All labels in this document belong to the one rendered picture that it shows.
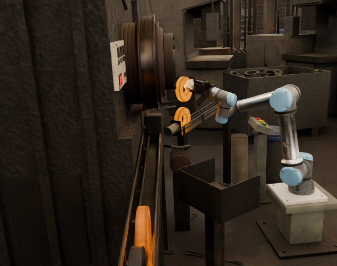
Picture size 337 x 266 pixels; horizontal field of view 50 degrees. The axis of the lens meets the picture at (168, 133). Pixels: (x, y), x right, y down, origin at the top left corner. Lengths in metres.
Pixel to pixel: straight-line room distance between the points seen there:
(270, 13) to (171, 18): 6.42
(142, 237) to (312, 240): 1.53
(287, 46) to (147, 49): 4.14
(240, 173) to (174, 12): 2.46
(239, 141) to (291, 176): 0.64
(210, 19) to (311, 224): 2.65
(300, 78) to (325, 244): 2.24
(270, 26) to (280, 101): 8.79
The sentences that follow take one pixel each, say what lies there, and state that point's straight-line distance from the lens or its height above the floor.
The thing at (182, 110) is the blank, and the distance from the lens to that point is 2.31.
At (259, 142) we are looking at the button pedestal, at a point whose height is 0.47.
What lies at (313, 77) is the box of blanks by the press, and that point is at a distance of 4.30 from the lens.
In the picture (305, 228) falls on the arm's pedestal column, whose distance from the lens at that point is 2.33.
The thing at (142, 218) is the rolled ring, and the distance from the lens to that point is 1.04.
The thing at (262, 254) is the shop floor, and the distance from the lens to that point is 2.27.
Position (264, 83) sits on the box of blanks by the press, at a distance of 3.98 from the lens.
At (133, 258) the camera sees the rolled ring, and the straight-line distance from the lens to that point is 0.90.
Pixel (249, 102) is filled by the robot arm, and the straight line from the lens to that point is 2.21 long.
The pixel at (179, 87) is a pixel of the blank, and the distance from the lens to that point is 2.23.
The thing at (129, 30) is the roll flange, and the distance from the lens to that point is 1.73.
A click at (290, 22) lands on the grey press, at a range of 5.68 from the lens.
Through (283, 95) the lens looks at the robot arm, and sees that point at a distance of 1.95.
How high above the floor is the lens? 1.28
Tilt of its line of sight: 16 degrees down
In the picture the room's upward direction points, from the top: 3 degrees counter-clockwise
